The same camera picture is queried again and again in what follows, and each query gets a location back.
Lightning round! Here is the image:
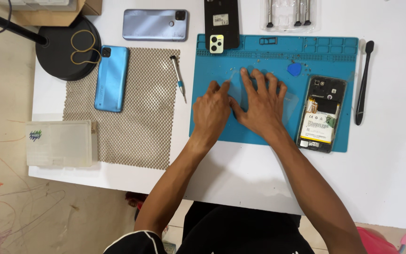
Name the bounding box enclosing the black round lamp base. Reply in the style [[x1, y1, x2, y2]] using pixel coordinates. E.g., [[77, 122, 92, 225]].
[[35, 16, 102, 82]]

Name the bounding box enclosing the opened smartphone with exposed battery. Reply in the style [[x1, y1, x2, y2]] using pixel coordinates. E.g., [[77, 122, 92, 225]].
[[296, 75, 348, 154]]

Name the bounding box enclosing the lavender smartphone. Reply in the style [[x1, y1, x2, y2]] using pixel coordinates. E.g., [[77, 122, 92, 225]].
[[122, 9, 189, 42]]

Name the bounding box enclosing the person's right hand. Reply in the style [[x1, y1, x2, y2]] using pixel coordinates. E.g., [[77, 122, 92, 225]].
[[230, 68, 289, 144]]

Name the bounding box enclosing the pink plastic object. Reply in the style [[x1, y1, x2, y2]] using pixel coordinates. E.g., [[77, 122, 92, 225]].
[[356, 227, 406, 254]]

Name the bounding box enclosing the blue triangular opening pick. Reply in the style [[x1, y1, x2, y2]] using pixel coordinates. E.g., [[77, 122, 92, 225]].
[[287, 62, 302, 77]]

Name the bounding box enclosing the person's left hand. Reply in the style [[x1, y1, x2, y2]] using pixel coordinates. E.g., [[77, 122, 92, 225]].
[[192, 80, 233, 142]]

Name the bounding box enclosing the blue silicone repair mat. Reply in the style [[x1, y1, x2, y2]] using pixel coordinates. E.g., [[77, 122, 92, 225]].
[[189, 34, 359, 153]]

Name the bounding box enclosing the translucent white plastic box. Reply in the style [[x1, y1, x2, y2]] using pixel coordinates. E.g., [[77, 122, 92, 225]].
[[25, 120, 98, 168]]

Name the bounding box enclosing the person's black clothing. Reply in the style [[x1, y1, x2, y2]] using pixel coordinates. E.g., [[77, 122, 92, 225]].
[[103, 201, 316, 254]]

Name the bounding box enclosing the black lamp pole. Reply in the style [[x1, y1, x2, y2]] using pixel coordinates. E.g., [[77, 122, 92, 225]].
[[0, 5, 49, 47]]

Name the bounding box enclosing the clear plastic tool tray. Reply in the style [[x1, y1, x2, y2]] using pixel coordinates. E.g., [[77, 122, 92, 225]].
[[259, 0, 318, 33]]

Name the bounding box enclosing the brown cardboard box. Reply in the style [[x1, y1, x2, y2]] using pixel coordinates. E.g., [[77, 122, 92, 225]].
[[0, 0, 103, 27]]

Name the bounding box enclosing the clear plastic film sheet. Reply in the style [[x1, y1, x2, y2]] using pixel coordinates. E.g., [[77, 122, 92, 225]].
[[228, 69, 299, 126]]

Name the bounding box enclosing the silver screwdriver with blue band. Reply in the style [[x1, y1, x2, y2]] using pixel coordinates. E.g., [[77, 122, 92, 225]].
[[169, 55, 187, 104]]

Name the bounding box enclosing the black phone back panel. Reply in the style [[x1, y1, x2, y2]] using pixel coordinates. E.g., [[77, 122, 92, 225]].
[[204, 0, 241, 50]]

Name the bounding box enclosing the tan rubber band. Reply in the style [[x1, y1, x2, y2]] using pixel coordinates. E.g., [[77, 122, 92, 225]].
[[70, 29, 102, 66]]

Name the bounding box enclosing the pale green camera bezel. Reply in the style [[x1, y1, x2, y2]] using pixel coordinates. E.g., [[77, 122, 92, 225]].
[[209, 35, 224, 54]]

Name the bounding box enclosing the black cleaning brush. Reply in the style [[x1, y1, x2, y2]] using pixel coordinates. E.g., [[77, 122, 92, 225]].
[[355, 40, 375, 126]]

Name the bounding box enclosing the silver screwdriver with black tip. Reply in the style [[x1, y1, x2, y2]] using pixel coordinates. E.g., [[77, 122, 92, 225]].
[[266, 0, 274, 28], [293, 0, 302, 27], [303, 0, 312, 26]]

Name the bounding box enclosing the beige mesh non-slip mat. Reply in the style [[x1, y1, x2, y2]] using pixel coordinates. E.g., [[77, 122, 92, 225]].
[[63, 47, 181, 171]]

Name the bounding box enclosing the glossy blue smartphone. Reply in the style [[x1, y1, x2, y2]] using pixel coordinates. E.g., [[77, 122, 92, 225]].
[[94, 45, 130, 113]]

